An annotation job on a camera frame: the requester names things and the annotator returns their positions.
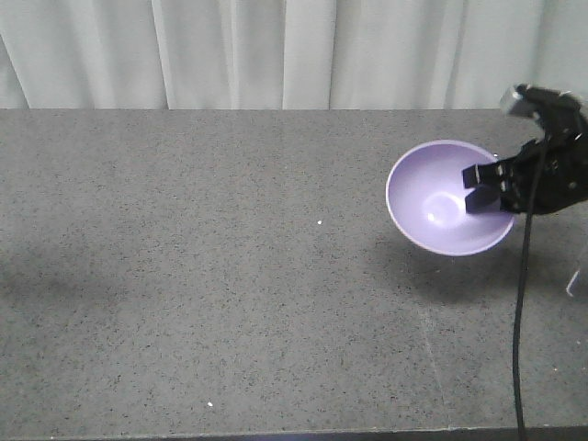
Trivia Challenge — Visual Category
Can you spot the white curtain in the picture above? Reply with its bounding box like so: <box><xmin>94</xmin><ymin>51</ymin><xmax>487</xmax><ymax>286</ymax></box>
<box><xmin>1</xmin><ymin>1</ymin><xmax>587</xmax><ymax>109</ymax></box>

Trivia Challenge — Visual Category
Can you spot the purple bowl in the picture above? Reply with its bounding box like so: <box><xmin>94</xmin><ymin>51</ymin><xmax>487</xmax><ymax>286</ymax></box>
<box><xmin>386</xmin><ymin>140</ymin><xmax>515</xmax><ymax>256</ymax></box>

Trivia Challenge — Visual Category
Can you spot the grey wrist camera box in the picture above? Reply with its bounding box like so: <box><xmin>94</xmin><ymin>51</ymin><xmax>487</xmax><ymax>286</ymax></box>
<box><xmin>500</xmin><ymin>84</ymin><xmax>542</xmax><ymax>119</ymax></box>

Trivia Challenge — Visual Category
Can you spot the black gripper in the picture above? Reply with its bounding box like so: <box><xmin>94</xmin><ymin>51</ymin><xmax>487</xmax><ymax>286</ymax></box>
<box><xmin>461</xmin><ymin>87</ymin><xmax>587</xmax><ymax>215</ymax></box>

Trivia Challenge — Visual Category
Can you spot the black cable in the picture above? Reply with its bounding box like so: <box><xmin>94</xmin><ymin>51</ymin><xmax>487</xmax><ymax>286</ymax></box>
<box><xmin>510</xmin><ymin>137</ymin><xmax>550</xmax><ymax>441</ymax></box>

